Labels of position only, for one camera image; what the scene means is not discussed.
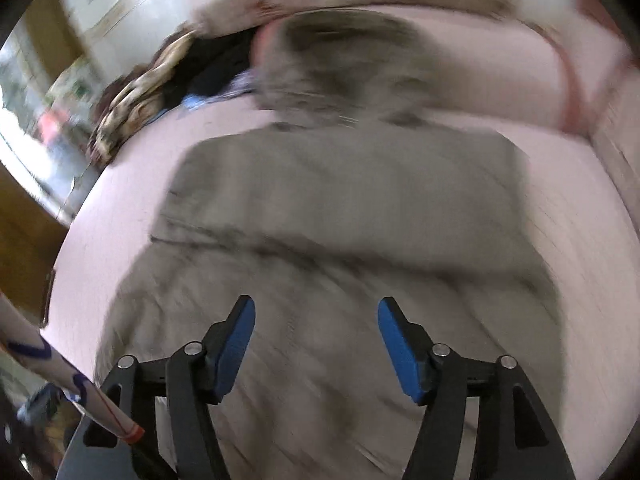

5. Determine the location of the brown patterned cloth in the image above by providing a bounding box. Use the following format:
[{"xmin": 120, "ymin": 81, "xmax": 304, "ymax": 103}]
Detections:
[{"xmin": 89, "ymin": 30, "xmax": 201, "ymax": 163}]

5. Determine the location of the pink pillow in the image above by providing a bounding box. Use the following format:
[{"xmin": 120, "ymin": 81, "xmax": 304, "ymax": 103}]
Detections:
[{"xmin": 530, "ymin": 0, "xmax": 636, "ymax": 136}]

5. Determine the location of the wooden cabinet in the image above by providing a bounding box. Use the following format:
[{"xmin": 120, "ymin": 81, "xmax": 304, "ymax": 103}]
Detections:
[{"xmin": 0, "ymin": 160, "xmax": 71, "ymax": 328}]

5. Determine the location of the large grey jacket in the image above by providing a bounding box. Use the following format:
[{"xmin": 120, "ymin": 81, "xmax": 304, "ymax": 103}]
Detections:
[{"xmin": 94, "ymin": 9, "xmax": 568, "ymax": 480}]

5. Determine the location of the person's left forearm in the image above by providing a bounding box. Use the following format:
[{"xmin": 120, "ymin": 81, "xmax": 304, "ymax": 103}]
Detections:
[{"xmin": 0, "ymin": 290, "xmax": 146, "ymax": 445}]

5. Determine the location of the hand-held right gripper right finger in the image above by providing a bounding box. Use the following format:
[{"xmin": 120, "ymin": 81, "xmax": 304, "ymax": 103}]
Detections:
[{"xmin": 377, "ymin": 297, "xmax": 576, "ymax": 480}]

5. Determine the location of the pink bed sheet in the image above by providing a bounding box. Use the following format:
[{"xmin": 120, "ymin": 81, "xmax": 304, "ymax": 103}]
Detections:
[{"xmin": 40, "ymin": 2, "xmax": 640, "ymax": 480}]

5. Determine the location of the dark cloth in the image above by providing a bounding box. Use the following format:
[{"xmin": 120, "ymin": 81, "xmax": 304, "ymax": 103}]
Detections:
[{"xmin": 160, "ymin": 27, "xmax": 263, "ymax": 111}]

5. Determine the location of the blue cloth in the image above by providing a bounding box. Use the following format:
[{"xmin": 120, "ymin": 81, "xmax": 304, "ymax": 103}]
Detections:
[{"xmin": 177, "ymin": 71, "xmax": 261, "ymax": 113}]

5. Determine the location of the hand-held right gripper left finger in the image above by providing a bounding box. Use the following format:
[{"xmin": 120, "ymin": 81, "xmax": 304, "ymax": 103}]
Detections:
[{"xmin": 57, "ymin": 295, "xmax": 257, "ymax": 480}]

